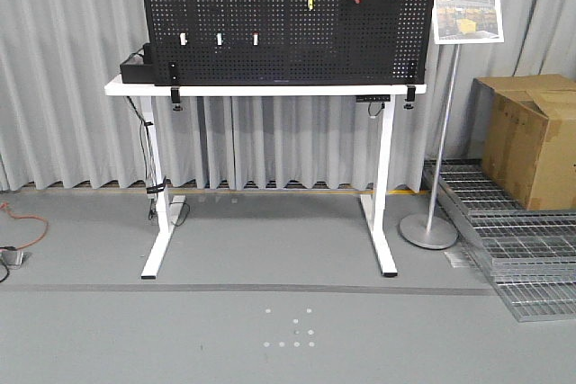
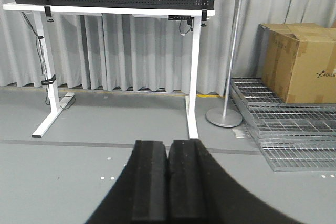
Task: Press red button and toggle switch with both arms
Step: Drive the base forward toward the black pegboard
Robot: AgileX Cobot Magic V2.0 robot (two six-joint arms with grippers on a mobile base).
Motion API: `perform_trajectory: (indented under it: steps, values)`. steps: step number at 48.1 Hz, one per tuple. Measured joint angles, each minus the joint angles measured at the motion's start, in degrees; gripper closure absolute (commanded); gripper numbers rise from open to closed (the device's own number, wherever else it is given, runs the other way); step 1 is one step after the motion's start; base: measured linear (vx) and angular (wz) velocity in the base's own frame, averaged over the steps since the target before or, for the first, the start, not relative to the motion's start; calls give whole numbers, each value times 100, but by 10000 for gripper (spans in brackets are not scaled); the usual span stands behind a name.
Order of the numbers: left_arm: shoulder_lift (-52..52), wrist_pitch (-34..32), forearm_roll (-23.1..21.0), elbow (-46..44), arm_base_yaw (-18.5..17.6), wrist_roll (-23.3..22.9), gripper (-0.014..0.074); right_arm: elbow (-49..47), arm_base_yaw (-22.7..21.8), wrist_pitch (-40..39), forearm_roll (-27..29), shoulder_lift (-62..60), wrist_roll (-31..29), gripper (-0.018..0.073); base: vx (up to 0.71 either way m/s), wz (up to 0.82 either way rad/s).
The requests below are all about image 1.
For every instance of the desk control panel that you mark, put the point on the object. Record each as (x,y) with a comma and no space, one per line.
(373,98)

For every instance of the white power strip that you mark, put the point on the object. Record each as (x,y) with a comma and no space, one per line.
(176,205)

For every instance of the white standing desk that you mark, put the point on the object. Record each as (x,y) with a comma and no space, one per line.
(373,205)

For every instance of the black perforated pegboard panel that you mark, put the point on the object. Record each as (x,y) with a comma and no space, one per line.
(339,42)

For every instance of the black box on desk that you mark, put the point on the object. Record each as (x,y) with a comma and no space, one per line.
(138,67)

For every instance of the cardboard box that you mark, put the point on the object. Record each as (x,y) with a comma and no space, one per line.
(530,146)

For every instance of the metal floor grating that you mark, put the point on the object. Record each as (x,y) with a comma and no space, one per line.
(528,256)

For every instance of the grey curtain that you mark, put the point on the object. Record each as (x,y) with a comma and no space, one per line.
(58,126)

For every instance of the grey foot pedal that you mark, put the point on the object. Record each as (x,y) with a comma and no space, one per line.
(14,260)

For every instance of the left black clamp bracket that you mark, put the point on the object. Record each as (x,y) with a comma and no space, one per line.
(175,85)

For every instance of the black clamp bracket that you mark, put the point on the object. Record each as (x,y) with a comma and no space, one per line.
(175,85)
(411,87)

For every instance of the right black clamp bracket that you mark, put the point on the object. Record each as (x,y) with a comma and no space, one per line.
(411,87)

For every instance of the white rocker switch left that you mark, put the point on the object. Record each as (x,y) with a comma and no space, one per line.
(183,40)

